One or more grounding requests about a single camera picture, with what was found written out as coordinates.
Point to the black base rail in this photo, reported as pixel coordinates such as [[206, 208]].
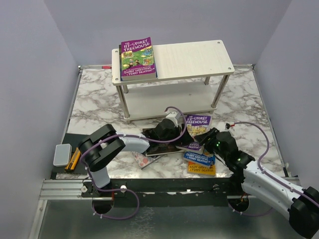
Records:
[[127, 193]]

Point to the white two-tier shelf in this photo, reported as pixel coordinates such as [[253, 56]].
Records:
[[191, 77]]

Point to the yellow utility knife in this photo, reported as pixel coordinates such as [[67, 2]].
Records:
[[73, 161]]

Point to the black hardcover book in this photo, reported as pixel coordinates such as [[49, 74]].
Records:
[[161, 149]]

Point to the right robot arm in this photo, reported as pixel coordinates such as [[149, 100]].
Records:
[[298, 205]]

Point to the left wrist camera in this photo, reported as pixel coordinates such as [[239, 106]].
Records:
[[173, 116]]

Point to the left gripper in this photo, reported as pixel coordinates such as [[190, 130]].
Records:
[[177, 131]]

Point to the floral pink notebook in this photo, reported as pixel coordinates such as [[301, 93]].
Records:
[[144, 161]]

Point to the blue 91-Storey Treehouse book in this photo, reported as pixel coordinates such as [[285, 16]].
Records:
[[205, 159]]

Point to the blue Animal Farm book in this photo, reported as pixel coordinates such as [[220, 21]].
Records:
[[137, 65]]

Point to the grey rectangular box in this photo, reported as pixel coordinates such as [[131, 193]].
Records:
[[62, 155]]

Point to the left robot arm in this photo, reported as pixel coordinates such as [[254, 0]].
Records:
[[101, 147]]

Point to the purple 117-Storey Treehouse book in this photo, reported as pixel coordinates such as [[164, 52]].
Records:
[[136, 45]]

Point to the purple 52-Storey Treehouse book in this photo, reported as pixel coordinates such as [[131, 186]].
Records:
[[196, 125]]

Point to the yellow 130-Storey Treehouse book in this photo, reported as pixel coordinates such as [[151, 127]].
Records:
[[199, 169]]

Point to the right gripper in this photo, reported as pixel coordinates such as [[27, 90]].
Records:
[[203, 138]]

